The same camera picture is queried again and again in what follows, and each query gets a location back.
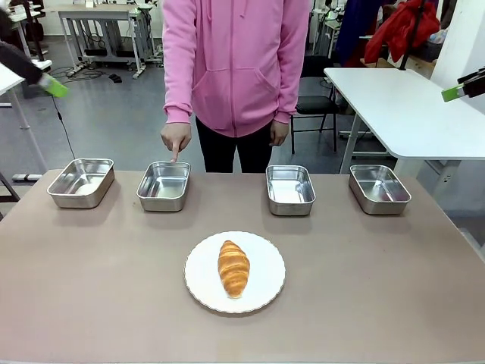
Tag person's right hand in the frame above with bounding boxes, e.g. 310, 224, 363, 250
160, 121, 192, 164

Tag golden brown croissant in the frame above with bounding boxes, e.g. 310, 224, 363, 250
217, 240, 252, 300

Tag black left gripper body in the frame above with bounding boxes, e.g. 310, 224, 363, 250
0, 39, 45, 86

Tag person's right forearm pink sleeve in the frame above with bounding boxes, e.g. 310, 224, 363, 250
161, 22, 195, 125

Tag pink hoodie torso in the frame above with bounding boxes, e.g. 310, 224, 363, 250
161, 0, 312, 139

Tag small white side table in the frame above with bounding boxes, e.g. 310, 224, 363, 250
0, 62, 49, 182

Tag black folding chair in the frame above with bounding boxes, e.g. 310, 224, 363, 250
289, 55, 344, 155

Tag person's left hand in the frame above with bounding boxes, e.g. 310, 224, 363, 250
269, 120, 290, 147

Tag black trousers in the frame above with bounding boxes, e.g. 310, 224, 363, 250
195, 116, 274, 174

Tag person's left forearm pink sleeve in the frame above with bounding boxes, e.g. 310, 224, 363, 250
273, 26, 312, 125

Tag large white desk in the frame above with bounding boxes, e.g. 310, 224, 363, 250
324, 67, 485, 186

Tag thin black cable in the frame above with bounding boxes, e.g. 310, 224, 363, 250
52, 95, 77, 160

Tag dark blue hanging garment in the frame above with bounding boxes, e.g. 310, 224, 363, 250
334, 0, 383, 67

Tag rectangular stainless steel container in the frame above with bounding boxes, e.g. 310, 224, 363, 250
265, 165, 317, 217
46, 158, 116, 209
348, 164, 412, 216
136, 161, 192, 212

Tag black tripod pole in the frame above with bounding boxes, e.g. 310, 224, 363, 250
399, 0, 426, 71

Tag white scalloped round plate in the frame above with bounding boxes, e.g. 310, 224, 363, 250
183, 231, 286, 315

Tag white power strip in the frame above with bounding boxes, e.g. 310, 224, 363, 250
64, 62, 90, 77

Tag grey metal workbench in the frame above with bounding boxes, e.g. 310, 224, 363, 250
57, 0, 160, 80

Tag red jacket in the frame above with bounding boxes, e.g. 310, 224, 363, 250
364, 0, 441, 65

